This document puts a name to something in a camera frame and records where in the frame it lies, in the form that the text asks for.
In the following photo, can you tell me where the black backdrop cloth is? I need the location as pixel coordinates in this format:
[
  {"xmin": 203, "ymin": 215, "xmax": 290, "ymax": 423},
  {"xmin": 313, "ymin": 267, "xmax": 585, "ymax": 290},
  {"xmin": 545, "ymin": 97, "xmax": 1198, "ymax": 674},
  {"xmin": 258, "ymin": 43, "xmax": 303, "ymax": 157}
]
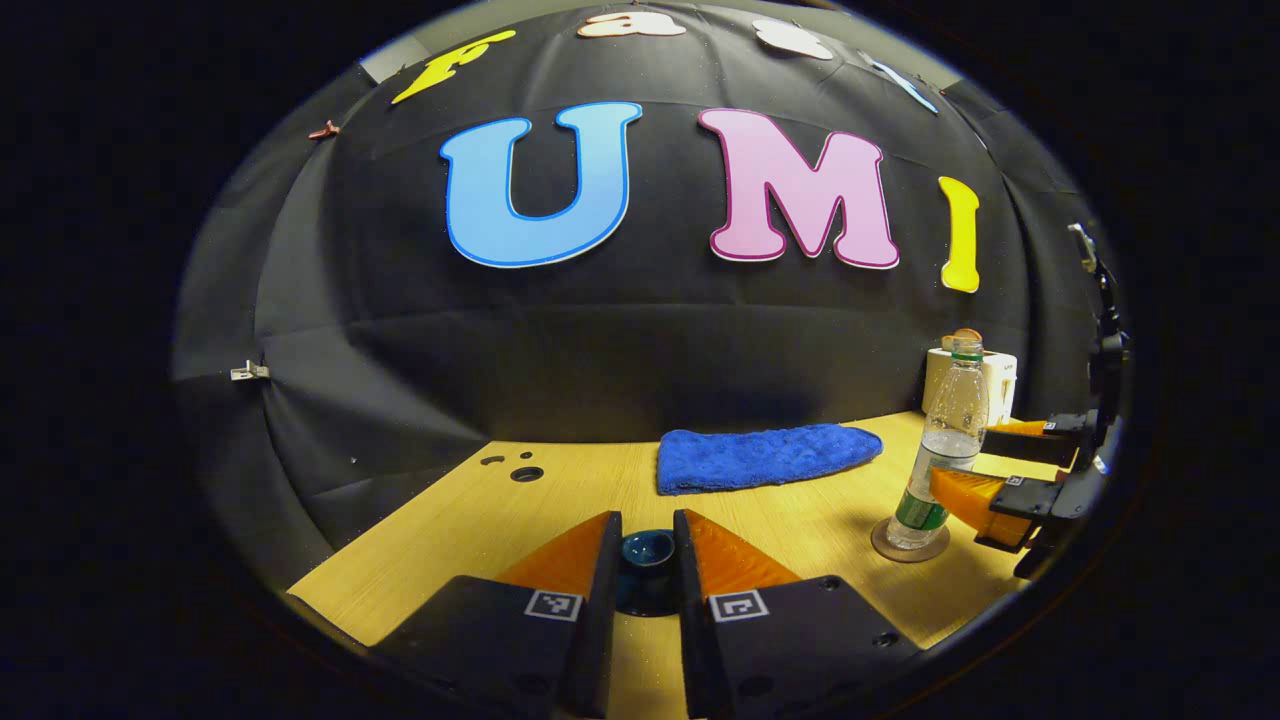
[{"xmin": 170, "ymin": 0, "xmax": 1113, "ymax": 601}]

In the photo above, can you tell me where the blue towel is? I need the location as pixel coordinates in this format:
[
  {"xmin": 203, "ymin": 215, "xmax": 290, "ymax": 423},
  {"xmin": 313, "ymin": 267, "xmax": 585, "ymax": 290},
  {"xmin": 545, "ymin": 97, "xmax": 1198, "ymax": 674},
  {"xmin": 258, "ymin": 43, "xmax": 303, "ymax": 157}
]
[{"xmin": 657, "ymin": 423, "xmax": 884, "ymax": 497}]

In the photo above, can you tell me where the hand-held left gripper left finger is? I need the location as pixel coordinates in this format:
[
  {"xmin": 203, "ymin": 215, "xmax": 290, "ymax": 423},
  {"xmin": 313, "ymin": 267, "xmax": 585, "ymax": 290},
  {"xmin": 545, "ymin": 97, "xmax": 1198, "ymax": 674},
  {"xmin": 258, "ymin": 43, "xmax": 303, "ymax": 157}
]
[{"xmin": 368, "ymin": 510, "xmax": 624, "ymax": 720}]

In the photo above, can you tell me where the round brown coaster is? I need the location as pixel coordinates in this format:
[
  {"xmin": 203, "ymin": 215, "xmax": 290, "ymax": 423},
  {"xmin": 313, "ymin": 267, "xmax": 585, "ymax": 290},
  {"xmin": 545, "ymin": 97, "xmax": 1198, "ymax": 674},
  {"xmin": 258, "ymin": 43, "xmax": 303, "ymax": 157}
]
[{"xmin": 870, "ymin": 515, "xmax": 951, "ymax": 564}]

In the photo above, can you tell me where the white toaster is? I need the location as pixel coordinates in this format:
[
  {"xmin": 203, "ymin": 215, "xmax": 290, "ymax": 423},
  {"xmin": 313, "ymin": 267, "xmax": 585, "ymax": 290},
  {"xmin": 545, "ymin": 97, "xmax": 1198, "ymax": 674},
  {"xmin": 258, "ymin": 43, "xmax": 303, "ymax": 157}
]
[{"xmin": 920, "ymin": 345, "xmax": 1019, "ymax": 436}]

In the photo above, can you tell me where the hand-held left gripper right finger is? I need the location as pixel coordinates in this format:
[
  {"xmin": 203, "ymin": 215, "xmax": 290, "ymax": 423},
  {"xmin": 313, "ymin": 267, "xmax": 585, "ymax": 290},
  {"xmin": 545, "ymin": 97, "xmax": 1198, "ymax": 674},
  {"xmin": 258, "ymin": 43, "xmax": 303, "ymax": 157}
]
[{"xmin": 673, "ymin": 509, "xmax": 923, "ymax": 720}]

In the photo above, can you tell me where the clear plastic water bottle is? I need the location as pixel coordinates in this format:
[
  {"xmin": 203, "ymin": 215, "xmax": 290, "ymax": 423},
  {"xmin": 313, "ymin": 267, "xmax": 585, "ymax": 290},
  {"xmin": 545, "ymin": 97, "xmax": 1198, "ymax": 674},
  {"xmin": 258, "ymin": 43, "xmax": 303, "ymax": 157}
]
[{"xmin": 885, "ymin": 335, "xmax": 991, "ymax": 551}]

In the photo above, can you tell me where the blue teacup lid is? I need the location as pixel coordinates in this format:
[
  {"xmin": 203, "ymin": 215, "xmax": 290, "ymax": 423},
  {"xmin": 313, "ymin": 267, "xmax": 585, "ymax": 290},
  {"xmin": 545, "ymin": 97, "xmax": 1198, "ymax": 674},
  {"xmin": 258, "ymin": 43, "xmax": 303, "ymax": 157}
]
[{"xmin": 615, "ymin": 529, "xmax": 687, "ymax": 617}]

